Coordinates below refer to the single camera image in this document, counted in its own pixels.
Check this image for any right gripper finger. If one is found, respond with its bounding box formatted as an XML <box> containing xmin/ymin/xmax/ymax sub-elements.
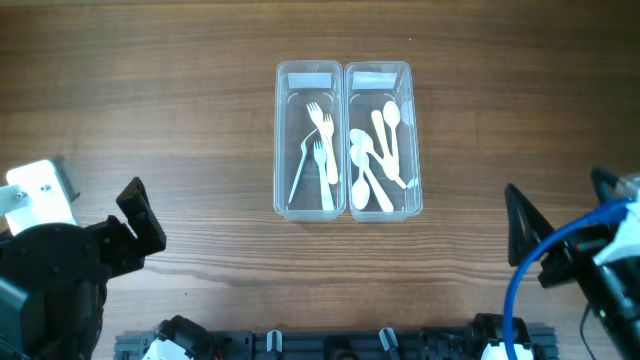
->
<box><xmin>504</xmin><ymin>184</ymin><xmax>554</xmax><ymax>267</ymax></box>
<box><xmin>590</xmin><ymin>166</ymin><xmax>619</xmax><ymax>203</ymax></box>

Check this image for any yellow plastic spoon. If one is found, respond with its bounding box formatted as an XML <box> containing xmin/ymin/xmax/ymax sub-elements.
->
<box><xmin>371</xmin><ymin>110</ymin><xmax>399</xmax><ymax>181</ymax></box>

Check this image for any white spoon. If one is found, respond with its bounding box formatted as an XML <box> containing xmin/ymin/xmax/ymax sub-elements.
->
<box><xmin>383</xmin><ymin>101</ymin><xmax>401</xmax><ymax>162</ymax></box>
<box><xmin>349</xmin><ymin>128</ymin><xmax>417</xmax><ymax>189</ymax></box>
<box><xmin>350</xmin><ymin>129</ymin><xmax>370</xmax><ymax>210</ymax></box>

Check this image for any white spoon crossing diagonal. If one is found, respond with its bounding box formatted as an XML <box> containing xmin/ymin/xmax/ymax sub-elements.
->
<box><xmin>350</xmin><ymin>145</ymin><xmax>394</xmax><ymax>213</ymax></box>

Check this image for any yellow plastic fork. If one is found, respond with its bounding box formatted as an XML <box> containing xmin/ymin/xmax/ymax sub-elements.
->
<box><xmin>321</xmin><ymin>113</ymin><xmax>339</xmax><ymax>185</ymax></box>

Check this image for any white plastic fork tall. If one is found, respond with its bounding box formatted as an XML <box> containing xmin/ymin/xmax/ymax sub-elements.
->
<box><xmin>288</xmin><ymin>129</ymin><xmax>318</xmax><ymax>204</ymax></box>

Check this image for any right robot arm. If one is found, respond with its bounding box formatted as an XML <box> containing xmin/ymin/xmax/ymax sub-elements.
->
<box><xmin>502</xmin><ymin>167</ymin><xmax>639</xmax><ymax>359</ymax></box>

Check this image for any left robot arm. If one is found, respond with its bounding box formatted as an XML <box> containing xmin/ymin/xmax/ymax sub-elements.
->
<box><xmin>1</xmin><ymin>177</ymin><xmax>167</xmax><ymax>359</ymax></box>

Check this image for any right clear plastic container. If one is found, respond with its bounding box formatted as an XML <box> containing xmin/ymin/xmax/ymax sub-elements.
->
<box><xmin>345</xmin><ymin>61</ymin><xmax>423</xmax><ymax>222</ymax></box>

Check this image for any clear plastic container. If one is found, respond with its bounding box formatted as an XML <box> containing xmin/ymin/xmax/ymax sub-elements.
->
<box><xmin>345</xmin><ymin>61</ymin><xmax>423</xmax><ymax>222</ymax></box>
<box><xmin>273</xmin><ymin>60</ymin><xmax>347</xmax><ymax>222</ymax></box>

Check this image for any left clear plastic container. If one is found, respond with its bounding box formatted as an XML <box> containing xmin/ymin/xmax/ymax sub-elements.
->
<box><xmin>273</xmin><ymin>60</ymin><xmax>347</xmax><ymax>222</ymax></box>

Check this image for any right blue cable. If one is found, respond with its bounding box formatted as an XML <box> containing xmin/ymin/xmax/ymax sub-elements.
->
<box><xmin>502</xmin><ymin>197</ymin><xmax>632</xmax><ymax>360</ymax></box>

